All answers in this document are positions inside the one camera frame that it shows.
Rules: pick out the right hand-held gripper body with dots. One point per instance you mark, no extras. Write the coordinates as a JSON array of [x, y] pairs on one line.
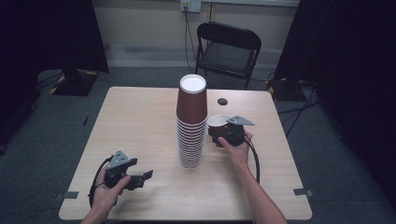
[[234, 132]]

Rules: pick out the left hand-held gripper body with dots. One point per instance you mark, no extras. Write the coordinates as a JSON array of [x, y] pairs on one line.
[[117, 168]]

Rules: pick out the single brown white-lined paper cup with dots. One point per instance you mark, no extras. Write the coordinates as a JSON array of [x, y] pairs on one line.
[[218, 120]]

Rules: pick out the stack of brown paper cups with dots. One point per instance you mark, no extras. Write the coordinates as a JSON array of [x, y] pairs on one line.
[[191, 124]]

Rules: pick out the person's right hand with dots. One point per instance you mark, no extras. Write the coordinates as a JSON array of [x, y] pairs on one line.
[[238, 152]]

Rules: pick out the person's left hand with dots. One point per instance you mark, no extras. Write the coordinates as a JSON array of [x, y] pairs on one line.
[[106, 194]]

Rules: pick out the grey tape strip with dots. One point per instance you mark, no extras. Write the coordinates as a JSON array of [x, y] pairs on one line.
[[302, 192], [70, 195]]

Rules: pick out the black folding chair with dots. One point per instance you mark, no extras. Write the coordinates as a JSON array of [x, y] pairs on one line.
[[227, 53]]

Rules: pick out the black stand base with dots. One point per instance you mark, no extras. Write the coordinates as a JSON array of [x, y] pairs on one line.
[[74, 82]]

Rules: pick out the dark curtain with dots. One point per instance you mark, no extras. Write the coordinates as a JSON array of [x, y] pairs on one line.
[[348, 62], [46, 34]]

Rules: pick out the white wall socket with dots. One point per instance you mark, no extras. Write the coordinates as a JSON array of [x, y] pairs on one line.
[[190, 5]]

